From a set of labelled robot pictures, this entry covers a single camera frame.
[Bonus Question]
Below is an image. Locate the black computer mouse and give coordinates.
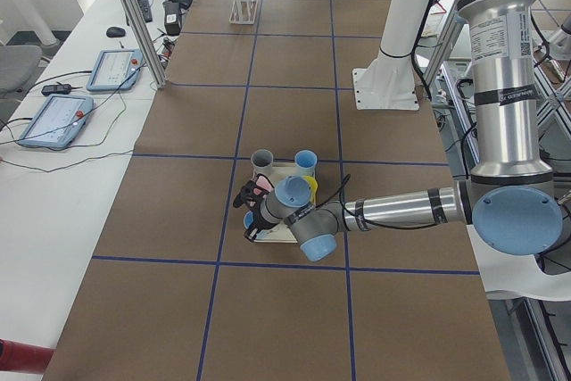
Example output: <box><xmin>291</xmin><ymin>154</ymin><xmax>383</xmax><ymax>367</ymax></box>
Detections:
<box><xmin>105</xmin><ymin>26</ymin><xmax>126</xmax><ymax>38</ymax></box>

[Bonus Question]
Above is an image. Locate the grey plastic cup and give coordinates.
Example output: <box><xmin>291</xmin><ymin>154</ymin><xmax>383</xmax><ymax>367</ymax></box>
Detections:
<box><xmin>251</xmin><ymin>149</ymin><xmax>274</xmax><ymax>176</ymax></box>

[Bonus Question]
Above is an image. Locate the far teach pendant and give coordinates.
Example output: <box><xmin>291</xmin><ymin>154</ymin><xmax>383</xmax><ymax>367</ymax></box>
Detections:
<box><xmin>86</xmin><ymin>49</ymin><xmax>143</xmax><ymax>92</ymax></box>

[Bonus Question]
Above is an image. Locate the pink plastic cup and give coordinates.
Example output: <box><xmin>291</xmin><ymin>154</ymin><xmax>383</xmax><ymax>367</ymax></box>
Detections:
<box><xmin>251</xmin><ymin>175</ymin><xmax>274</xmax><ymax>204</ymax></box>

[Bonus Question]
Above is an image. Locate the cream bunny serving tray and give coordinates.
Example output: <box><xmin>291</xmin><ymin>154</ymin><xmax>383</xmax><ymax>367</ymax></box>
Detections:
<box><xmin>250</xmin><ymin>162</ymin><xmax>313</xmax><ymax>244</ymax></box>

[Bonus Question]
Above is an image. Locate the white wire cup rack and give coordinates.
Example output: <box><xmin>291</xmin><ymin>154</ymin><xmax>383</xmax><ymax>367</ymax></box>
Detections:
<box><xmin>228</xmin><ymin>0</ymin><xmax>260</xmax><ymax>25</ymax></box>

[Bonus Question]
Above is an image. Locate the light blue plastic cup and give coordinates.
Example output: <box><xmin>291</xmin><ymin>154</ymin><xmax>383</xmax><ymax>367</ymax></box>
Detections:
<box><xmin>243</xmin><ymin>211</ymin><xmax>257</xmax><ymax>230</ymax></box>

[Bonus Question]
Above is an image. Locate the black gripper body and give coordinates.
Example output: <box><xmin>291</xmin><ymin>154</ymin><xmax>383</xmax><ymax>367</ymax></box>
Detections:
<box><xmin>249</xmin><ymin>201</ymin><xmax>273</xmax><ymax>230</ymax></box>

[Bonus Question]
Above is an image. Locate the yellow plastic cup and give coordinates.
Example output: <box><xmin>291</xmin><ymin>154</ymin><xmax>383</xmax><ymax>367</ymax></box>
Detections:
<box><xmin>303</xmin><ymin>176</ymin><xmax>318</xmax><ymax>204</ymax></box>

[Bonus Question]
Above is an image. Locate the black keyboard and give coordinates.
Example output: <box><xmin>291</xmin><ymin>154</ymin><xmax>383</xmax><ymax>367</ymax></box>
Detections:
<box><xmin>136</xmin><ymin>0</ymin><xmax>153</xmax><ymax>22</ymax></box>

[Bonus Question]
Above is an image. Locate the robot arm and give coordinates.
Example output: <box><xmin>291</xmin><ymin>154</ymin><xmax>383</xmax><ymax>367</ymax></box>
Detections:
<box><xmin>233</xmin><ymin>0</ymin><xmax>563</xmax><ymax>261</ymax></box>

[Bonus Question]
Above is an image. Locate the near teach pendant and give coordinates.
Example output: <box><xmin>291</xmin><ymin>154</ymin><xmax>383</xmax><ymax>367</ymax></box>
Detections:
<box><xmin>17</xmin><ymin>95</ymin><xmax>95</xmax><ymax>150</ymax></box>

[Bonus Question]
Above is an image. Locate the teach pendant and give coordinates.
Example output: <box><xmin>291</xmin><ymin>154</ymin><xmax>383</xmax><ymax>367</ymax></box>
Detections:
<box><xmin>86</xmin><ymin>49</ymin><xmax>143</xmax><ymax>92</ymax></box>
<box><xmin>17</xmin><ymin>95</ymin><xmax>95</xmax><ymax>150</ymax></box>

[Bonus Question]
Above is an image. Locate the black power adapter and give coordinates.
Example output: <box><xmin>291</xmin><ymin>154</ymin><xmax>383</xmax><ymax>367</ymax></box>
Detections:
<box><xmin>162</xmin><ymin>1</ymin><xmax>182</xmax><ymax>36</ymax></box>

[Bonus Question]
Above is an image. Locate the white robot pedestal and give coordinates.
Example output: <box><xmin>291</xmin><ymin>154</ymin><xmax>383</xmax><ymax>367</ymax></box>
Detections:
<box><xmin>352</xmin><ymin>0</ymin><xmax>432</xmax><ymax>111</ymax></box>

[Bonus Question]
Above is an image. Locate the aluminium frame post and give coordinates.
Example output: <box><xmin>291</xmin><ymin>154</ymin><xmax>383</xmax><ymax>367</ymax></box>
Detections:
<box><xmin>120</xmin><ymin>0</ymin><xmax>166</xmax><ymax>88</ymax></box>

